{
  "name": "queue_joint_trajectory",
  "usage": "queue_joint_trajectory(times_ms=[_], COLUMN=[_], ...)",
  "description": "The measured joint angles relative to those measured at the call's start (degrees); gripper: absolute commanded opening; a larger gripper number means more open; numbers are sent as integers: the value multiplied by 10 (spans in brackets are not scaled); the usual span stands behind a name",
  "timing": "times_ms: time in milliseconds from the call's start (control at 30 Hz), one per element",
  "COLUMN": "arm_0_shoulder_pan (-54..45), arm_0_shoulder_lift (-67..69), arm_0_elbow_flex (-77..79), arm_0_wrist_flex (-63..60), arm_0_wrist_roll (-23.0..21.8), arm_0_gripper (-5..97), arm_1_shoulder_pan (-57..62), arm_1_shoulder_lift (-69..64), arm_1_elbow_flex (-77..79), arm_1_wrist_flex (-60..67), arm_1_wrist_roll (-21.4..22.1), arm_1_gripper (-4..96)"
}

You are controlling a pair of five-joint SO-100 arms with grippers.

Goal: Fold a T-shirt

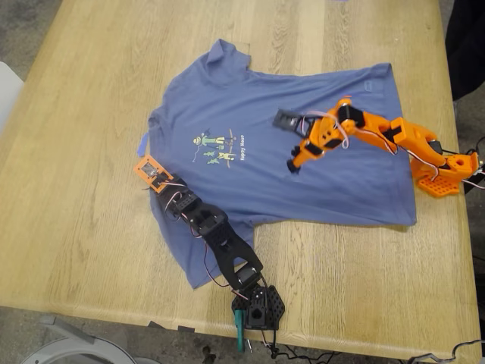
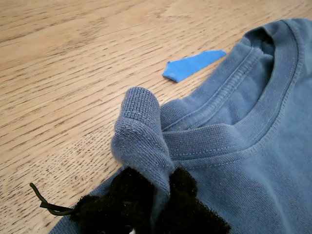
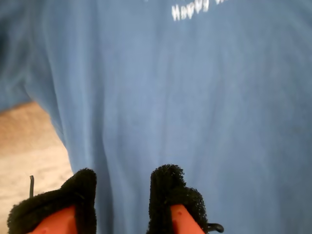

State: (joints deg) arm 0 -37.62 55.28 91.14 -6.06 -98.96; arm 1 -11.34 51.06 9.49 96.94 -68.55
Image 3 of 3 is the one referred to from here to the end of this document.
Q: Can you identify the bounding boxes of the blue T-shirt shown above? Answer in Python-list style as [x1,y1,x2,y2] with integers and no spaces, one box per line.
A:
[0,0,312,234]

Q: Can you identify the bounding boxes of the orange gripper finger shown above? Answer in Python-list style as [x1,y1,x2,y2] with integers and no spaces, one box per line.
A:
[149,164,210,234]
[6,167,98,234]

